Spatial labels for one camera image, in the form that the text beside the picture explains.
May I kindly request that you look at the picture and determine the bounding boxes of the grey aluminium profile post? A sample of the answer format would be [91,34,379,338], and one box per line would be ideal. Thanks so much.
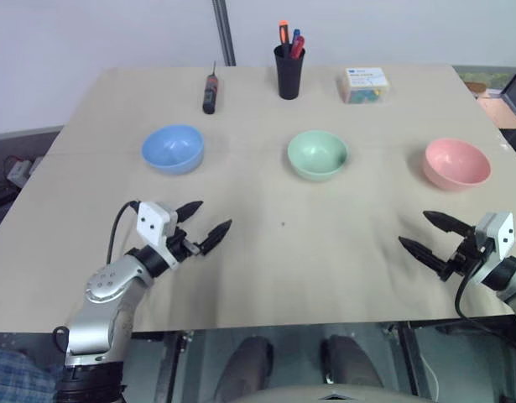
[211,0,237,67]

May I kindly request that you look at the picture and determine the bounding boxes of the blue plaid cloth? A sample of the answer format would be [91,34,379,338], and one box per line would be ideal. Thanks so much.
[0,343,65,403]

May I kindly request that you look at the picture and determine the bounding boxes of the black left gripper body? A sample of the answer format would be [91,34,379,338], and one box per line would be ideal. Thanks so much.
[167,228,202,265]

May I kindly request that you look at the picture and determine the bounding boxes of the orange and black marker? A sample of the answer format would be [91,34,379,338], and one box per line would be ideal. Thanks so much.
[277,19,292,59]

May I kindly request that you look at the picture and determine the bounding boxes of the red pen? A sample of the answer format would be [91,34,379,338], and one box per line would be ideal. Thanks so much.
[288,35,306,60]

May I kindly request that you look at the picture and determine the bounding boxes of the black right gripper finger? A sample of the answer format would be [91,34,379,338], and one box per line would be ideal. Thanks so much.
[398,235,451,276]
[422,210,473,238]

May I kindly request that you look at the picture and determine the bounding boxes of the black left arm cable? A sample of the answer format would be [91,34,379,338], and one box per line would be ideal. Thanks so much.
[107,200,142,266]

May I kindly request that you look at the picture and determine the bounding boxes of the dark rounded shape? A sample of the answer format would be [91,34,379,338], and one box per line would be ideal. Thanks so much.
[212,336,276,403]
[320,333,385,390]

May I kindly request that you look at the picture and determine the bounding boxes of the thin white cable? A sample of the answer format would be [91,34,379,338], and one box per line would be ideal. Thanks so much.
[420,355,441,403]

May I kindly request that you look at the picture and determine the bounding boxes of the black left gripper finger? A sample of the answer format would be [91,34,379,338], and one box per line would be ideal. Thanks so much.
[175,200,206,224]
[197,218,234,257]

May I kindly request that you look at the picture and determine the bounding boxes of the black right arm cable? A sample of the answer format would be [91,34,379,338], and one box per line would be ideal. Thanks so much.
[453,250,516,325]

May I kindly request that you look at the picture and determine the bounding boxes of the clear box of coloured clips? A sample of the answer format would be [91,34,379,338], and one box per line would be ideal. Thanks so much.
[335,66,391,106]

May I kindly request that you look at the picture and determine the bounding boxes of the black and red screwdriver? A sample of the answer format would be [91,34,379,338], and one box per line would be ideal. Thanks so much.
[201,60,219,116]

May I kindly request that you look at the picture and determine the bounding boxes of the brown cardboard box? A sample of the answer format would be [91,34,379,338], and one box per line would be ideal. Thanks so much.
[474,93,516,129]

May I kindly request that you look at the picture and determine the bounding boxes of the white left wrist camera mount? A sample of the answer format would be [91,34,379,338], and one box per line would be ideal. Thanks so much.
[136,201,180,269]

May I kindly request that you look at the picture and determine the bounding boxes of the white power strip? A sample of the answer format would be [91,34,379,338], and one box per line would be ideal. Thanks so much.
[6,156,34,184]

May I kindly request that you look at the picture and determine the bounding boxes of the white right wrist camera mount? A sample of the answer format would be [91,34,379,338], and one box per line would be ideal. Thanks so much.
[474,212,516,286]

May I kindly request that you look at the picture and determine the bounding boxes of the beige tablecloth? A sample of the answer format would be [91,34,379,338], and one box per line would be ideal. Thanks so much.
[0,63,516,335]

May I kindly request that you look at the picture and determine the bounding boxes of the blue bowl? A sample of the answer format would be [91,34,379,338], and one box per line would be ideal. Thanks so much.
[140,123,206,176]

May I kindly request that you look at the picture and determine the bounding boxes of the pink bowl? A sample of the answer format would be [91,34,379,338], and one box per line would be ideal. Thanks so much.
[421,137,493,192]

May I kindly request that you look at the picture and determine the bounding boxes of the black plastic cup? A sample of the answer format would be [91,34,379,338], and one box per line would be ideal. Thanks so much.
[273,44,307,101]

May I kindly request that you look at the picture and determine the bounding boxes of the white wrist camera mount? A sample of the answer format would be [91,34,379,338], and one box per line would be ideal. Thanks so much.
[136,201,180,269]
[474,212,516,286]

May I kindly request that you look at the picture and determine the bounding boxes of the green bowl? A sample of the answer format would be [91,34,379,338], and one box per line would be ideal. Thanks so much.
[286,129,351,183]

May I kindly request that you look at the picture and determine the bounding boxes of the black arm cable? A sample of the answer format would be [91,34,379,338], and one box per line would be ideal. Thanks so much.
[107,200,142,266]
[453,250,516,325]

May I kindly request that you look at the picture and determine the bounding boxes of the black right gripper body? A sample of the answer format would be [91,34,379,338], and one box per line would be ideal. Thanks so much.
[440,228,490,283]

